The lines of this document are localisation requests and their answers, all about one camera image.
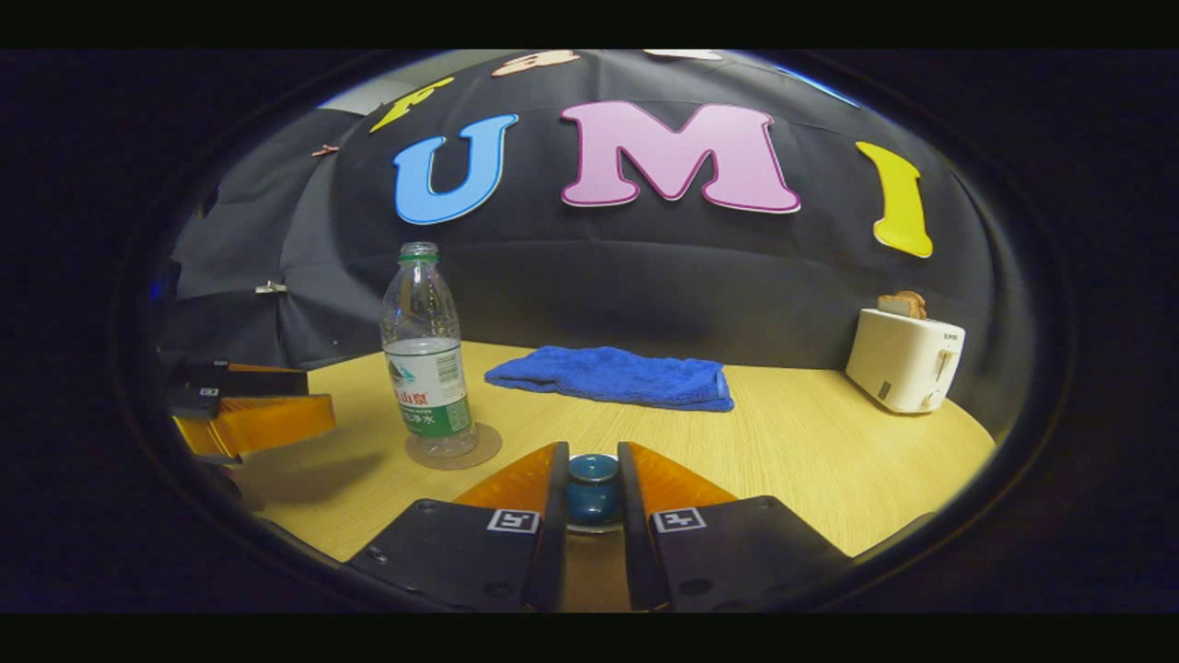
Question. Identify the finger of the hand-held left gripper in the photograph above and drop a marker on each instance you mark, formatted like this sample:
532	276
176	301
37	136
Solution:
249	379
267	422

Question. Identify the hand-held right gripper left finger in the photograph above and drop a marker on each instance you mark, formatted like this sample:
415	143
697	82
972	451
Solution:
551	543

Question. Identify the blue towel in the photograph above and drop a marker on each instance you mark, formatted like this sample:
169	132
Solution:
608	376

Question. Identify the white toaster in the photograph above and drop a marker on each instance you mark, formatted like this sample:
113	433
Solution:
898	359

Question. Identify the clear plastic water bottle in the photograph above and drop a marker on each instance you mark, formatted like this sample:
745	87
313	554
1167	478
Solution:
428	387

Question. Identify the white clip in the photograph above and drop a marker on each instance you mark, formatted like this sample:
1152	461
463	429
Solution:
270	287

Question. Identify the toast slice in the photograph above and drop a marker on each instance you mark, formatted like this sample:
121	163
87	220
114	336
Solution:
903	305

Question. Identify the black backdrop cloth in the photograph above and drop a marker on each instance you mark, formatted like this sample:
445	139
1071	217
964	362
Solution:
645	267

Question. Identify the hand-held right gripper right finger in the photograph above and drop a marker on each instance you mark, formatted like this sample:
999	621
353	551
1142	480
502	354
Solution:
634	552

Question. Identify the round translucent brown coaster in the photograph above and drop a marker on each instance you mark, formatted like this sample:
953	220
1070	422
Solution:
488	447

